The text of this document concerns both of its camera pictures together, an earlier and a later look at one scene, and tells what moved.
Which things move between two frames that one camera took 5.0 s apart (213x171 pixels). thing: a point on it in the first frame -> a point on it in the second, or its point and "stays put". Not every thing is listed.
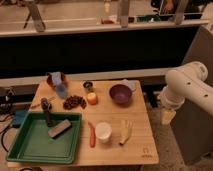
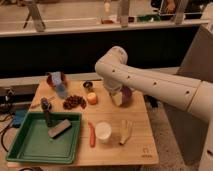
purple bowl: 120,94 stays put
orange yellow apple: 92,98 stays put
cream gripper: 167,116 -> 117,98
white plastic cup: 103,131 stays put
